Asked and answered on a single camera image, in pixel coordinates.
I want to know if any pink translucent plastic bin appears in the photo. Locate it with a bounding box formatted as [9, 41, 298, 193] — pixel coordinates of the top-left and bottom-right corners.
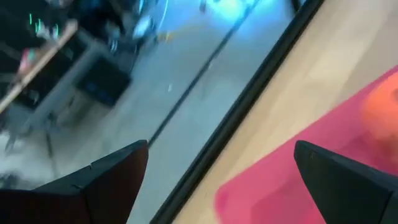
[214, 65, 398, 224]

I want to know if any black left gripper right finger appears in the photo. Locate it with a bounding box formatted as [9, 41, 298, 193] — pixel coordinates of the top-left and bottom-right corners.
[294, 139, 398, 224]

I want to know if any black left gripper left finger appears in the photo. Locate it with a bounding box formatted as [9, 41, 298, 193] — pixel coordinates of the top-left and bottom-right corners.
[0, 139, 150, 224]

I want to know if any black equipment box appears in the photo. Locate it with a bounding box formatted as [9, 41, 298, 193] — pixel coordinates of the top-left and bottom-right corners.
[77, 57, 131, 107]

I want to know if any black table frame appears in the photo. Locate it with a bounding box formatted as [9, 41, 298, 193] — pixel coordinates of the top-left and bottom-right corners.
[149, 0, 326, 224]

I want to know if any large orange foam die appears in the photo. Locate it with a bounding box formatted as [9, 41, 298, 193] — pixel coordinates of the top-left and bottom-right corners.
[360, 71, 398, 144]

